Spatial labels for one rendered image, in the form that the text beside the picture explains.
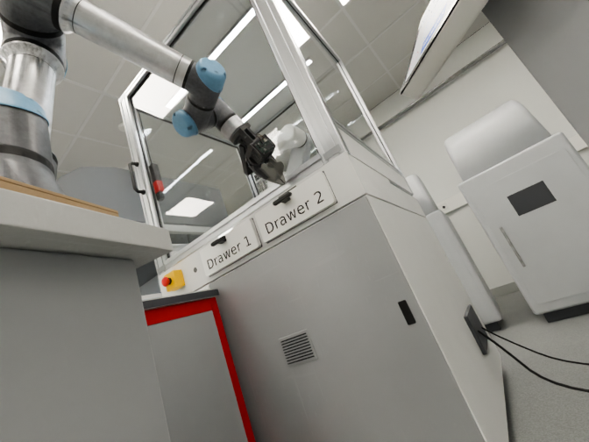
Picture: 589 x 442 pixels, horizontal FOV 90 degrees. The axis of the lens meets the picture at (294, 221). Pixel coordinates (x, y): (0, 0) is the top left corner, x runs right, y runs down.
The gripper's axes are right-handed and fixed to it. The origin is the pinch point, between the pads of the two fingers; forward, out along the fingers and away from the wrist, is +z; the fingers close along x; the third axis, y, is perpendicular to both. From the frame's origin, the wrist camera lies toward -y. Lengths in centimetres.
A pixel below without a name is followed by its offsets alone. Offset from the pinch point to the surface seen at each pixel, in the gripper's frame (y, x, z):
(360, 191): 17.8, 5.0, 18.9
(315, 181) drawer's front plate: 9.0, 3.3, 7.8
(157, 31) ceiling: -97, 85, -156
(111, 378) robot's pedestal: 35, -61, 9
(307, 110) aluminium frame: 11.3, 19.4, -10.7
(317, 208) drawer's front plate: 7.0, -2.0, 14.0
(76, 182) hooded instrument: -96, -28, -83
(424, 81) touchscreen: 43.9, 17.9, 9.5
